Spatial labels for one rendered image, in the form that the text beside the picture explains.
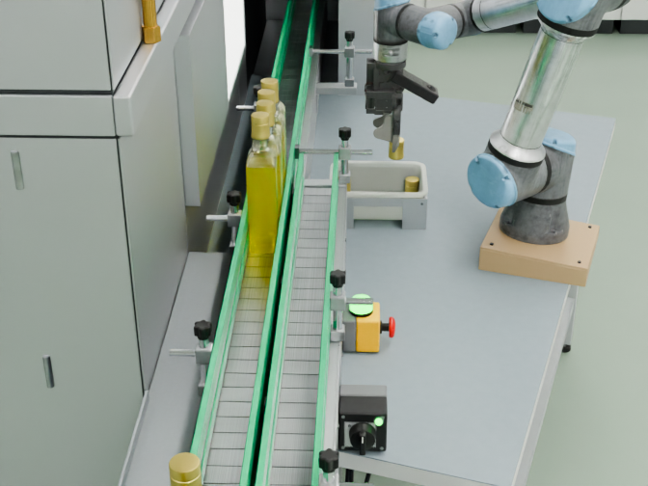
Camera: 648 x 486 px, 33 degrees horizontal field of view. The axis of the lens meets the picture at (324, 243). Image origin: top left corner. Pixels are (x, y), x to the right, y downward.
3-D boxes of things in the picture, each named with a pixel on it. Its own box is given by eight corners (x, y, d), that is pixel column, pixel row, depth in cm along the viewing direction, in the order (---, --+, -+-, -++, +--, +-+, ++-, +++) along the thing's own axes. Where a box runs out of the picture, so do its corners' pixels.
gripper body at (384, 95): (365, 103, 252) (366, 53, 246) (403, 104, 251) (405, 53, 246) (365, 117, 245) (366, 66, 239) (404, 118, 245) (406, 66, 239)
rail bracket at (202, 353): (175, 385, 179) (169, 316, 173) (217, 386, 179) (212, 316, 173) (171, 400, 176) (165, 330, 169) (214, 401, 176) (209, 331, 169)
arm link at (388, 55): (407, 35, 243) (408, 47, 236) (406, 54, 246) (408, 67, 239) (372, 35, 244) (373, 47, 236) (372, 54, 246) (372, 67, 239)
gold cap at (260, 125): (256, 141, 204) (255, 120, 202) (248, 134, 207) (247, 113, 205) (273, 138, 206) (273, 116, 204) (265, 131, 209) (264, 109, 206)
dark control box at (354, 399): (339, 422, 191) (339, 383, 187) (386, 423, 191) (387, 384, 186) (337, 453, 184) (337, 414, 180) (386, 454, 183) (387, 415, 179)
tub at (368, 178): (330, 192, 267) (330, 159, 262) (423, 194, 266) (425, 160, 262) (328, 227, 252) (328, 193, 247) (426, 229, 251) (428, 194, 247)
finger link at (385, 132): (372, 151, 251) (373, 112, 248) (398, 151, 251) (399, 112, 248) (372, 155, 248) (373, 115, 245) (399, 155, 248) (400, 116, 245)
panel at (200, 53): (234, 47, 290) (229, -84, 274) (246, 47, 290) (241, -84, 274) (185, 205, 212) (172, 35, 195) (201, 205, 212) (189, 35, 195)
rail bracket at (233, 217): (209, 248, 219) (205, 187, 212) (244, 249, 218) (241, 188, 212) (207, 258, 215) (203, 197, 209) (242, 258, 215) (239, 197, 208)
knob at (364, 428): (348, 443, 183) (348, 456, 180) (348, 421, 181) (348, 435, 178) (375, 444, 183) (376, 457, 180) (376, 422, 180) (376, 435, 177)
